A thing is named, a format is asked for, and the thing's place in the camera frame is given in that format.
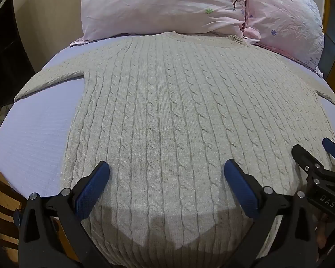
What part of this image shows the person's right hand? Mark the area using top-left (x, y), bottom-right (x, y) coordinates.
top-left (315, 214), bottom-right (330, 250)

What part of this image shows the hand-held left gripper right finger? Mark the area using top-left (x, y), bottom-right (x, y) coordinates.
top-left (224, 159), bottom-right (318, 268)

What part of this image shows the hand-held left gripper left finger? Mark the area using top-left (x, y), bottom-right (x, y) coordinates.
top-left (13, 160), bottom-right (111, 268)

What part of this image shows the dark cabinet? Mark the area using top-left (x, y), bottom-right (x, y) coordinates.
top-left (0, 0), bottom-right (35, 107)

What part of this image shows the lavender bed sheet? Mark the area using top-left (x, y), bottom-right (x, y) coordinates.
top-left (0, 35), bottom-right (335, 201)

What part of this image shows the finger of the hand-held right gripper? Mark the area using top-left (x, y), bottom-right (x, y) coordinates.
top-left (292, 144), bottom-right (326, 180)
top-left (322, 137), bottom-right (335, 163)

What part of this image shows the pink crinkled pillow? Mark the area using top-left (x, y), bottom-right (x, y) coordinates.
top-left (242, 0), bottom-right (325, 71)

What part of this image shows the wooden headboard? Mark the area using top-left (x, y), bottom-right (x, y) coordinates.
top-left (303, 0), bottom-right (335, 101)

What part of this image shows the wooden bed frame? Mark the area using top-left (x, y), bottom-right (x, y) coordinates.
top-left (0, 156), bottom-right (76, 260)

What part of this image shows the pink flowered pillow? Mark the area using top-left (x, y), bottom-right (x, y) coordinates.
top-left (80, 0), bottom-right (248, 42)

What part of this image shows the cream cable-knit sweater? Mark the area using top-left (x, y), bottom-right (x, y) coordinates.
top-left (14, 32), bottom-right (335, 268)

